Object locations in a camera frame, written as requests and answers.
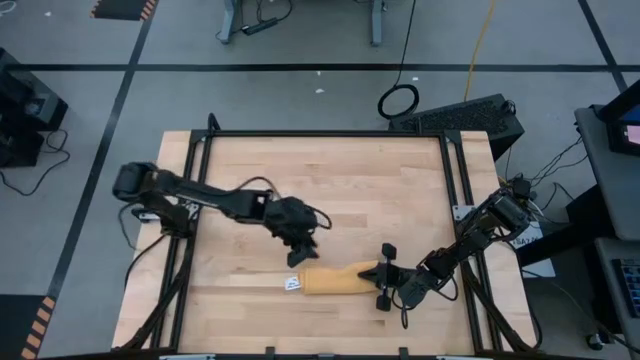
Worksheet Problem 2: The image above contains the black power strip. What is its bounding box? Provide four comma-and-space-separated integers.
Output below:
241, 17, 279, 37

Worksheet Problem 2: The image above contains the black power adapter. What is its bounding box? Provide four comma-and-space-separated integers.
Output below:
509, 175, 534, 201

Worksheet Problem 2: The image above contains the white paper sheet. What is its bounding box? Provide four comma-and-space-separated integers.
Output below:
509, 222, 556, 279

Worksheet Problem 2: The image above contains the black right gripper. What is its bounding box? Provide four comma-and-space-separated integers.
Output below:
357, 243, 427, 312

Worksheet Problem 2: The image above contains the black equipment cart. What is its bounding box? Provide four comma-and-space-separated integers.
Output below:
0, 47, 70, 169

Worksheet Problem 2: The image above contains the orange waffle-weave towel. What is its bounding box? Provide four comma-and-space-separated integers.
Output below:
283, 259, 384, 296

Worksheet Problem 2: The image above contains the black keyboard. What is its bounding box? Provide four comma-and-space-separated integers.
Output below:
612, 258, 640, 320

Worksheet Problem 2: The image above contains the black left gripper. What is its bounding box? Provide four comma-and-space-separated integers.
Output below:
263, 196, 321, 269

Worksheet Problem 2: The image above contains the black thin cable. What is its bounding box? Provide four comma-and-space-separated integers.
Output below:
0, 128, 72, 197

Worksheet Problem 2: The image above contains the grey desk leg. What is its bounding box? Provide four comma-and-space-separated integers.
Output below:
369, 0, 389, 48
216, 0, 245, 45

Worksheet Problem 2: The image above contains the yellow hanging cable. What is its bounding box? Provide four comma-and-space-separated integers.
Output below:
463, 0, 499, 103

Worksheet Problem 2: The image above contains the grey desk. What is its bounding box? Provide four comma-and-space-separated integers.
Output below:
594, 237, 640, 351

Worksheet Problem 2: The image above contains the hazard striped black mat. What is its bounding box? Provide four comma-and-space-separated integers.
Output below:
0, 293, 58, 360
89, 0, 160, 22

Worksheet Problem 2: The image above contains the black hanging cable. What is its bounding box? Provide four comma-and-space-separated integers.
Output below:
376, 0, 421, 121

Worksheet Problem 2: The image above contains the grey table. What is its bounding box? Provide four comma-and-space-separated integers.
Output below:
573, 104, 640, 241

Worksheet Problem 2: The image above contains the black computer tower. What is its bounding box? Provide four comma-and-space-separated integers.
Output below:
388, 93, 526, 162

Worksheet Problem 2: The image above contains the black monitor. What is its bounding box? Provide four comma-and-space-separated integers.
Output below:
597, 79, 640, 157

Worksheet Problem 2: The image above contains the black aluminium table frame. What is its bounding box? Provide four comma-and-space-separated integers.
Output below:
119, 113, 544, 360

